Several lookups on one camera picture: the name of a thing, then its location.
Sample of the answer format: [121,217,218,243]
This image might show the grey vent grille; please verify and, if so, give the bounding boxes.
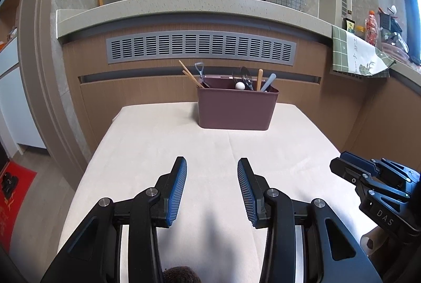
[106,34,297,66]

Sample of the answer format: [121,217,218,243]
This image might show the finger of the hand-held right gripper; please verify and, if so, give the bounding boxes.
[340,151,379,174]
[329,157,371,187]

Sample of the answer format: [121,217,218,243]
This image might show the wooden kitchen cabinet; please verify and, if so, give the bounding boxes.
[61,36,421,173]

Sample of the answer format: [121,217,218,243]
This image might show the green checked cloth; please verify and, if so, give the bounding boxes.
[330,25,397,78]

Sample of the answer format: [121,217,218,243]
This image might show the black shoe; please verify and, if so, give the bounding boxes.
[2,172,19,197]

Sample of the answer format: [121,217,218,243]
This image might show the red floor mat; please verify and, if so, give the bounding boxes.
[0,161,38,244]

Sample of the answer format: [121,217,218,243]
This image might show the wooden chopstick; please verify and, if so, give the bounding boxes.
[182,70,202,88]
[179,60,204,88]

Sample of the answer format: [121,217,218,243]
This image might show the red chilli bottle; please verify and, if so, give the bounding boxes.
[365,10,382,47]

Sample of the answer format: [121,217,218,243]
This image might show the dark fuzzy object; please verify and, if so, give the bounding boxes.
[163,266,202,283]

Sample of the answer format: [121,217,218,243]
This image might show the beige table cover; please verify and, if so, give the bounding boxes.
[57,102,372,283]

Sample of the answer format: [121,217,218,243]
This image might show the dark bottle with yellow label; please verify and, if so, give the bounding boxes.
[342,10,356,32]

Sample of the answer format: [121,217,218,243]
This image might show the light blue utensil handle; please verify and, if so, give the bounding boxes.
[261,73,277,93]

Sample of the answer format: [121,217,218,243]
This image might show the person's right hand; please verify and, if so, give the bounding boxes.
[360,225,389,257]

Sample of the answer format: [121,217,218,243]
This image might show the pink dish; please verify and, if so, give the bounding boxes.
[382,34,412,62]

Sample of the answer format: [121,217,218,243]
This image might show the maroon utensil holder box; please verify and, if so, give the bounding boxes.
[197,77,279,131]

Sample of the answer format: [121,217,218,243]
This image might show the black box grater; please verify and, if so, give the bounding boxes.
[378,7,404,34]

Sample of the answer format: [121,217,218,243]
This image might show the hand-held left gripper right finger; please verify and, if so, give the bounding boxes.
[237,157,384,283]

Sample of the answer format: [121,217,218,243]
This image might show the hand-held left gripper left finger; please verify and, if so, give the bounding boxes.
[41,156,187,283]

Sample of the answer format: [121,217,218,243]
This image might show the speckled stone countertop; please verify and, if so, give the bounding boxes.
[56,0,421,88]

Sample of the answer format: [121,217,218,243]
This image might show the small shovel-shaped metal spoon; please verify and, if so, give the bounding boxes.
[194,62,211,88]

